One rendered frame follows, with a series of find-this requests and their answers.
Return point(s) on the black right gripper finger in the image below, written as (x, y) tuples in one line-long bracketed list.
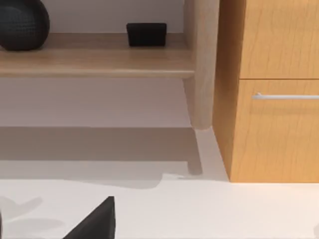
[(101, 221)]

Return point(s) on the orange wooden drawer front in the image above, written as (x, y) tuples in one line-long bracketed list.
[(276, 139)]

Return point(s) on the small black box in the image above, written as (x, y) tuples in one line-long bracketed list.
[(146, 34)]

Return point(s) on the orange wooden cupboard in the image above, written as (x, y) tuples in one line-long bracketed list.
[(249, 99)]

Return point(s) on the pale wooden open shelf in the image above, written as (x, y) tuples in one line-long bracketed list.
[(104, 62)]

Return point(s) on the black textured round vase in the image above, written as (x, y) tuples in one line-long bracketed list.
[(21, 25)]

